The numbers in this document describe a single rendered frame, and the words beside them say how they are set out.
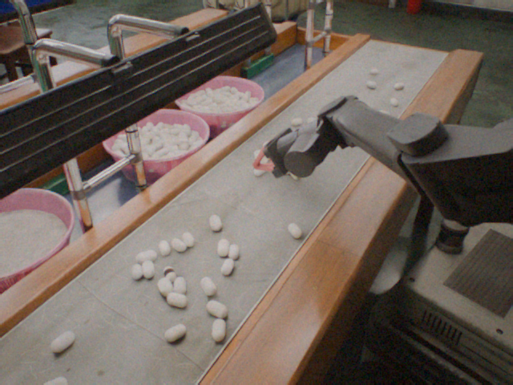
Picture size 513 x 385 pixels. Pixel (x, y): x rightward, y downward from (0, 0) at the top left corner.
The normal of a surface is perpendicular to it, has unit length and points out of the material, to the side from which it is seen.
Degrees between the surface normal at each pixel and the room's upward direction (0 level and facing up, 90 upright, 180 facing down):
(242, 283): 0
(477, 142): 41
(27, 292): 0
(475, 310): 1
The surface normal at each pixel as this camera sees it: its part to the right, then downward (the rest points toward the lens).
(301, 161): -0.44, 0.60
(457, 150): -0.62, -0.74
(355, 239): 0.00, -0.81
